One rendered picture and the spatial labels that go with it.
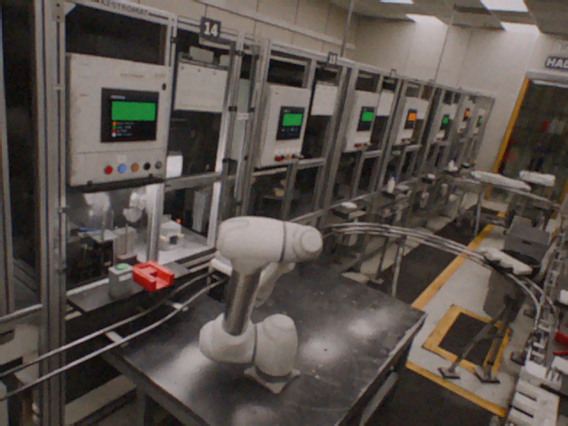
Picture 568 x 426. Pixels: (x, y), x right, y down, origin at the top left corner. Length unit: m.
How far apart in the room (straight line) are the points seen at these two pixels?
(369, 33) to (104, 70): 9.42
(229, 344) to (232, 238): 0.55
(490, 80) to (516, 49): 0.68
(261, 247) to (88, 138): 0.81
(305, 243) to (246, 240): 0.17
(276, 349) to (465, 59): 8.84
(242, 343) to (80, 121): 1.00
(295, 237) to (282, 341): 0.60
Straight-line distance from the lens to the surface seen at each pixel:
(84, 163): 1.75
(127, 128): 1.79
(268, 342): 1.75
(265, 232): 1.26
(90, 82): 1.71
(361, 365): 2.12
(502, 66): 9.89
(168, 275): 1.99
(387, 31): 10.67
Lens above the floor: 1.91
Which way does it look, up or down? 19 degrees down
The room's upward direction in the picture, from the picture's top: 10 degrees clockwise
